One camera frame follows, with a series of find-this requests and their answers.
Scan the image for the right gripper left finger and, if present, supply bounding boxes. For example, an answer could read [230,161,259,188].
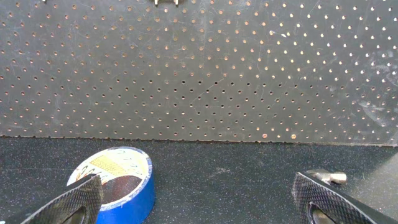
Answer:
[20,174,104,224]

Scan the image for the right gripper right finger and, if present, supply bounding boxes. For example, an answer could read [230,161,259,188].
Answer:
[291,171,398,224]

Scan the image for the roll of blue tape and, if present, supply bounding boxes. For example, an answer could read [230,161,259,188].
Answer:
[67,146,156,224]

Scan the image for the black pegboard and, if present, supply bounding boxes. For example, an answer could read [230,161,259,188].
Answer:
[0,0,398,147]

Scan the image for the hammer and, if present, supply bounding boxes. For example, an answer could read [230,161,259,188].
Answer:
[303,169,348,187]

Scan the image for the metal hook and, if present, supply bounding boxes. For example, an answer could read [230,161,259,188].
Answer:
[153,0,180,7]

